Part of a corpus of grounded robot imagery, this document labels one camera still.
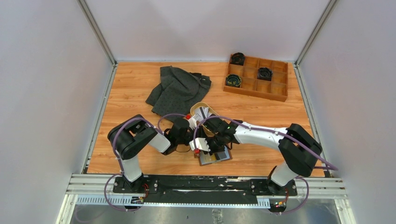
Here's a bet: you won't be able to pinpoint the brown leather card holder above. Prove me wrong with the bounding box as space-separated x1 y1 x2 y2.
198 149 232 166

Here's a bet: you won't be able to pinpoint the oval wooden card tray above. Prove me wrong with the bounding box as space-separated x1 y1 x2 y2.
187 102 218 130

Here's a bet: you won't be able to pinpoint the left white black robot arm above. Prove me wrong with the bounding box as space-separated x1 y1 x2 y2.
107 114 207 193

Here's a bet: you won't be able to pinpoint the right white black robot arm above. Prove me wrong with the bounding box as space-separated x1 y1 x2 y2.
202 116 323 195

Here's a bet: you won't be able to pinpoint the white striped cards in tray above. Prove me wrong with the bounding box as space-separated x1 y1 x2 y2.
194 106 212 122

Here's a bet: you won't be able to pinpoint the dark grey dotted cloth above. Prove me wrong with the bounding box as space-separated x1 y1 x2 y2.
146 66 212 122

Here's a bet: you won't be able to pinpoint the dark green coiled belt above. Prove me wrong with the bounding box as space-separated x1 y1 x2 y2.
225 74 241 88

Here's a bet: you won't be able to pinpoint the wooden compartment tray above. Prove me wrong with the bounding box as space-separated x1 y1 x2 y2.
223 54 288 102

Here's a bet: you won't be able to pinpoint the black coiled belt top left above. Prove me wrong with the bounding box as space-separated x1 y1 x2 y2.
230 52 246 66

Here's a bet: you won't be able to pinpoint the black coiled belt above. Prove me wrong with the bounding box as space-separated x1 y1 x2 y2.
230 52 246 66
257 67 273 81

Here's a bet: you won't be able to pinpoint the black coiled belt middle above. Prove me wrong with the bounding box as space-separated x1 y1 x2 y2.
257 67 273 81

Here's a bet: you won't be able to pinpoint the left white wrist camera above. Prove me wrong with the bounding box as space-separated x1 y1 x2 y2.
186 115 197 130

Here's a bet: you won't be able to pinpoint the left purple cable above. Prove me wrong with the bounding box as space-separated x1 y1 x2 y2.
104 113 191 213

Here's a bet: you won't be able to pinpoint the purple cable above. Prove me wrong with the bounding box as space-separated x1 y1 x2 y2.
104 113 191 213
192 115 339 215

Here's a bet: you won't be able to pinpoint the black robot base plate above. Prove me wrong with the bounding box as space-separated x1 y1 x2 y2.
113 175 297 205

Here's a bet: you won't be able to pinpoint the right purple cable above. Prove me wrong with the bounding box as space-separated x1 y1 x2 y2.
192 115 339 215

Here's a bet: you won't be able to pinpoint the aluminium frame rail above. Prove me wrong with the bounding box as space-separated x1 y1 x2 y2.
66 174 347 199

